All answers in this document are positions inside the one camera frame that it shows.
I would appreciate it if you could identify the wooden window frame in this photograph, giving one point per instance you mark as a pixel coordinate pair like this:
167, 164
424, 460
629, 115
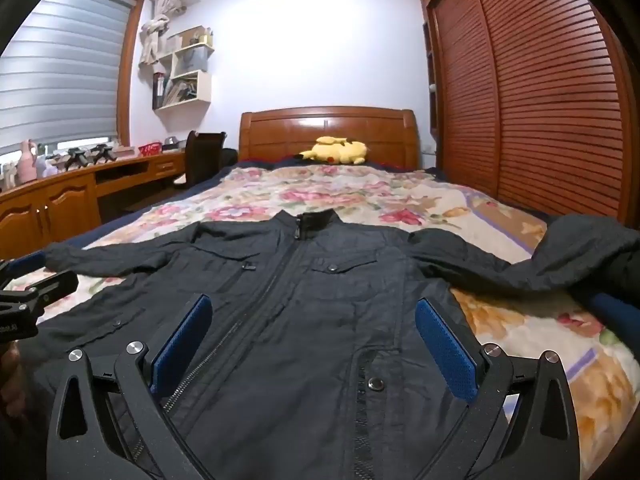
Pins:
129, 70

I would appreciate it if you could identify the grey window blind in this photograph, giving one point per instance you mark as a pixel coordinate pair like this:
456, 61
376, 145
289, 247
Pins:
65, 70

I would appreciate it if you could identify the wooden louvered wardrobe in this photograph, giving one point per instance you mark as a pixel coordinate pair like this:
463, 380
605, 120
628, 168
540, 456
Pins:
525, 85

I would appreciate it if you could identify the yellow plush toy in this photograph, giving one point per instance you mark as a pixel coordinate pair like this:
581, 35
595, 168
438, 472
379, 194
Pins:
335, 151

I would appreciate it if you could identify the wooden bed headboard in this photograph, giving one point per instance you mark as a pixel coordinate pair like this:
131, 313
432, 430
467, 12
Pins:
325, 122

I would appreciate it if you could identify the dark brown chair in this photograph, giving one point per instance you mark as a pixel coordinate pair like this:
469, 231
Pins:
202, 157

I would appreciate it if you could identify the pink vase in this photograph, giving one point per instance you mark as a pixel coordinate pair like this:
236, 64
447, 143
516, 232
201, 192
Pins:
26, 162

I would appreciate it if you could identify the floral blanket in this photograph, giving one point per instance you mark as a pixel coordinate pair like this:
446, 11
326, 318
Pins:
350, 195

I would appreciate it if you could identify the black bag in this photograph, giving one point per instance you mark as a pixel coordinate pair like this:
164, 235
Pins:
229, 156

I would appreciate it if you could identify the black stand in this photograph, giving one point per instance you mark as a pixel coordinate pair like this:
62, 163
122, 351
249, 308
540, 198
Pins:
76, 157
102, 154

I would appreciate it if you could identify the dark grey zip jacket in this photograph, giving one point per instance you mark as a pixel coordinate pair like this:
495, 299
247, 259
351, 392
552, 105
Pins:
300, 310

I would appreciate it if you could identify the red basket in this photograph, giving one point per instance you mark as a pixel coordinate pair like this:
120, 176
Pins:
150, 149

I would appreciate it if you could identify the person's left hand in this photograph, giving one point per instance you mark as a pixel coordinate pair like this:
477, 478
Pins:
11, 385

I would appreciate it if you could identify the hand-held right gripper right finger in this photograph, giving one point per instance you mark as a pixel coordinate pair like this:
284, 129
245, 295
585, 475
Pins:
445, 350

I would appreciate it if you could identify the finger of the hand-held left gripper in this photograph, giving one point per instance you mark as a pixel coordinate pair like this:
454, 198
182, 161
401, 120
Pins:
50, 287
30, 262

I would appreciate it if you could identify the wooden desk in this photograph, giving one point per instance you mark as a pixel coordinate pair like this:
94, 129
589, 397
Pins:
50, 205

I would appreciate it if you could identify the grey box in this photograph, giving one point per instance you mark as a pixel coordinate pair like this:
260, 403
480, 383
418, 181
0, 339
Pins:
171, 145

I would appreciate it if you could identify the tied beige curtain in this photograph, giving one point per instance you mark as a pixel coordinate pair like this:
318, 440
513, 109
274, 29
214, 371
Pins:
152, 35

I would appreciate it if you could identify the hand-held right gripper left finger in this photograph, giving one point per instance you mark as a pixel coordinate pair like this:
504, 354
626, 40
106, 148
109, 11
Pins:
180, 345

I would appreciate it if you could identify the white wall shelf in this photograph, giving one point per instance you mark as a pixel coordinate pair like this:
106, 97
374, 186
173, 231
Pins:
192, 75

